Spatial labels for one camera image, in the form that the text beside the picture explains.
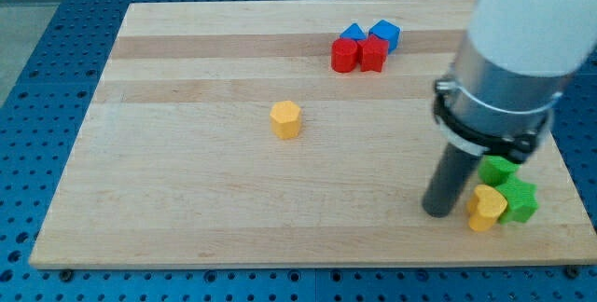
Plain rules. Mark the green cylinder block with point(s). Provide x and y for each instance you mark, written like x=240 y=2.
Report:
x=494 y=170

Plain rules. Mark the blue triangle block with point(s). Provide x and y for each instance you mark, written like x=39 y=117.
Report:
x=354 y=32

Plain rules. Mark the yellow hexagon block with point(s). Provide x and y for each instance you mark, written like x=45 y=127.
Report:
x=285 y=119

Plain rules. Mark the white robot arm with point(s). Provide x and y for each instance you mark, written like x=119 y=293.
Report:
x=534 y=37

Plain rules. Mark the red star block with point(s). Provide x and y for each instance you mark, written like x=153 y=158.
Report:
x=372 y=53

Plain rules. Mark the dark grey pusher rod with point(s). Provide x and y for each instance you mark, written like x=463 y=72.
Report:
x=448 y=181

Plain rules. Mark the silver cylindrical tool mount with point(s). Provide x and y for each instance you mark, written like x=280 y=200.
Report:
x=484 y=109

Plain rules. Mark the blue cube block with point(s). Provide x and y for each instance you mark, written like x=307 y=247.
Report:
x=387 y=31

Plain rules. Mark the red cylinder block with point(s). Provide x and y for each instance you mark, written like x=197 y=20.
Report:
x=344 y=55

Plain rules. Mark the green star block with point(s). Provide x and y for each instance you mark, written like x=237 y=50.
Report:
x=521 y=201

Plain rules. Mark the yellow heart block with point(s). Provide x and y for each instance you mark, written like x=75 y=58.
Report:
x=484 y=207

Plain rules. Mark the wooden board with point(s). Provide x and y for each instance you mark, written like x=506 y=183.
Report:
x=175 y=165

